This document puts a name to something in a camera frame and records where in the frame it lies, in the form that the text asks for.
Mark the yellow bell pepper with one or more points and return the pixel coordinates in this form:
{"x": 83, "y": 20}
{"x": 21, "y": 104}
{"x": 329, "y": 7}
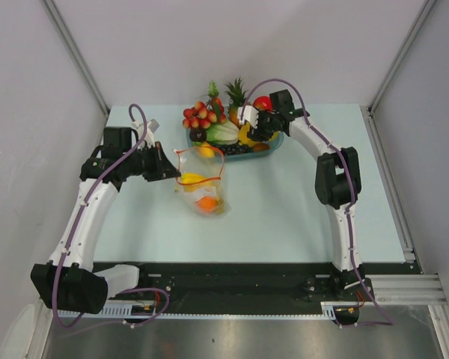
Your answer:
{"x": 242, "y": 138}

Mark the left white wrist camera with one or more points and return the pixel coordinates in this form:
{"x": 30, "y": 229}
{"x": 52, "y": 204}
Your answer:
{"x": 145, "y": 133}

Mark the aluminium front rail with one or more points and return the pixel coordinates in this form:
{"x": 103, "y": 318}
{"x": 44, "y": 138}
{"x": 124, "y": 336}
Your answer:
{"x": 383, "y": 289}

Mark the dark blue grape bunch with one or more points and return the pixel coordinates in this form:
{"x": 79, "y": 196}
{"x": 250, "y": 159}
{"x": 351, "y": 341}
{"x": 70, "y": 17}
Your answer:
{"x": 234, "y": 149}

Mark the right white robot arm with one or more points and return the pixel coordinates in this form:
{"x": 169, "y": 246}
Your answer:
{"x": 337, "y": 179}

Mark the orange fruit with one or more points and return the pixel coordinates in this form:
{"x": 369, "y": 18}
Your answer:
{"x": 207, "y": 204}

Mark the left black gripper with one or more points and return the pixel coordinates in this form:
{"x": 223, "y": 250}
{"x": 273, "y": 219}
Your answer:
{"x": 163, "y": 168}

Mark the yellow mango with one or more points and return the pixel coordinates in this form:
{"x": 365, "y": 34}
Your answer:
{"x": 206, "y": 151}

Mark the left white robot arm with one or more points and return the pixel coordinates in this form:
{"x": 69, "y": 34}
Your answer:
{"x": 67, "y": 281}

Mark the dark purple mangosteen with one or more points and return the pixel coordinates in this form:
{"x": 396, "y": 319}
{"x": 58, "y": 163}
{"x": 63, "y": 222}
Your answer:
{"x": 198, "y": 135}

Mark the right aluminium frame post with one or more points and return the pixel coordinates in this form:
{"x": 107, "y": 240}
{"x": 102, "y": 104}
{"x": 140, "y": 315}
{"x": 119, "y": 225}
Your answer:
{"x": 417, "y": 25}

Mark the aluminium frame post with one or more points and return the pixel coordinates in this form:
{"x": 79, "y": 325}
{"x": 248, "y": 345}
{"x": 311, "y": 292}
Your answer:
{"x": 417, "y": 25}
{"x": 62, "y": 29}

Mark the red strawberry cluster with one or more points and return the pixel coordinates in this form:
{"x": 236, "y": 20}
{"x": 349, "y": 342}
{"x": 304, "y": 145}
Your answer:
{"x": 202, "y": 115}

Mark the red apple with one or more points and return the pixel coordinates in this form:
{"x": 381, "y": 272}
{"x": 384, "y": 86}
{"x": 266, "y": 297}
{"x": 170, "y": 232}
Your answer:
{"x": 263, "y": 103}

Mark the yellow banana bunch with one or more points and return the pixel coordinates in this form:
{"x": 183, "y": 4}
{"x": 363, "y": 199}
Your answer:
{"x": 192, "y": 179}

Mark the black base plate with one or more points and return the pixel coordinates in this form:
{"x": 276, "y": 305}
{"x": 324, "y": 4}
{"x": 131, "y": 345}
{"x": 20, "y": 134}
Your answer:
{"x": 252, "y": 303}

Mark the white slotted cable duct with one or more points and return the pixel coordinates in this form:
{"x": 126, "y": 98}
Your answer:
{"x": 140, "y": 312}

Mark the small pineapple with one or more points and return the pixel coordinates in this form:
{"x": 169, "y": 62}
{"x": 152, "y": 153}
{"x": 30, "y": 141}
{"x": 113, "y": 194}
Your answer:
{"x": 237, "y": 96}

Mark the left aluminium frame post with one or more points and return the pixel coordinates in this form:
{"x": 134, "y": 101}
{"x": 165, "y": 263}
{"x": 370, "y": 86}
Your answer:
{"x": 62, "y": 29}

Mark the clear zip top bag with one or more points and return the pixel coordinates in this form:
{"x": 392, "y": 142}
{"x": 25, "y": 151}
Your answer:
{"x": 189, "y": 161}

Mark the teal plastic fruit tray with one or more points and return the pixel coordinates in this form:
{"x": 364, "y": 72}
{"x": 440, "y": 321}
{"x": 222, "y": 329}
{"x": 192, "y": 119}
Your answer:
{"x": 259, "y": 150}

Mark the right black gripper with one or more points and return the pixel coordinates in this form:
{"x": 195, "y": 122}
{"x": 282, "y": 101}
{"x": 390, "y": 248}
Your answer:
{"x": 256, "y": 133}

